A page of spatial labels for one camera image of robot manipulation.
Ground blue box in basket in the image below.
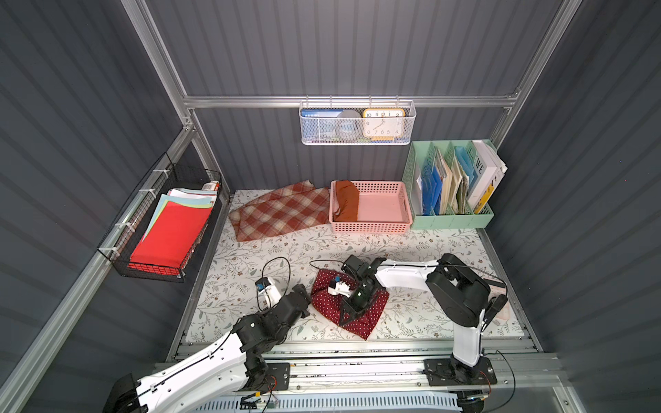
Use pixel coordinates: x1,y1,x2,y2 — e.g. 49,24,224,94
300,108,342,145

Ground white wire wall basket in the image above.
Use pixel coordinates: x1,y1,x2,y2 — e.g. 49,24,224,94
299,97,417,146

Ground mint green file organizer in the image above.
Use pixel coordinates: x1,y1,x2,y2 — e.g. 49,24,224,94
402,140,495,230

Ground small orange white card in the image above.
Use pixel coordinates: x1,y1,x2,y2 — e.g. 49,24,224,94
484,279,509,325

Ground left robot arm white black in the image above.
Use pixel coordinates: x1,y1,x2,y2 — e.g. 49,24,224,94
103,284,312,412

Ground blue folders in organizer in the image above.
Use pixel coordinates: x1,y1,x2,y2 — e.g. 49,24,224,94
421,154,442,216

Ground red plaid skirt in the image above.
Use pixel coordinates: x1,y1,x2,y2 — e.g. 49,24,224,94
228,181,330,242

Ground floral table mat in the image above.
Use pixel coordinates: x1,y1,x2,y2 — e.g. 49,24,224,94
185,219,525,343

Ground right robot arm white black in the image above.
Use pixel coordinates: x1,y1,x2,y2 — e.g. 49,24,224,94
339,254,491,368

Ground pink plastic basket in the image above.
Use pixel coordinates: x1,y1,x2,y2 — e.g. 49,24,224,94
329,181,413,234

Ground dark red polka-dot skirt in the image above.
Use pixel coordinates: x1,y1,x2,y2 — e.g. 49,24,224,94
311,269,390,340

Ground black wire side basket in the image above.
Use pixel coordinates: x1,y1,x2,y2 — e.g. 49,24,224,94
98,157,222,282

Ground red paper stack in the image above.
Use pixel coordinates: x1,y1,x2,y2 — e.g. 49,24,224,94
129,195,213,275

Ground yellow alarm clock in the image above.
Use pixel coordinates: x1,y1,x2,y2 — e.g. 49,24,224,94
363,108,406,141

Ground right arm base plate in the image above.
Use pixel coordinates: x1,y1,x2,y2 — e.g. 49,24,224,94
423,357,497,387

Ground grey tape roll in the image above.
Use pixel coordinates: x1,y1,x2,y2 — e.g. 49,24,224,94
335,109,363,142

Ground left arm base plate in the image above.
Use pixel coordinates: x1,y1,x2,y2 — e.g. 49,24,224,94
245,363,291,393

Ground white book in organizer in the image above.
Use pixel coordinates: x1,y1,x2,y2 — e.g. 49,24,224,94
468,140,508,214

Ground rust orange skirt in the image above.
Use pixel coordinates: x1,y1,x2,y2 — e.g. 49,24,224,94
333,181,360,222

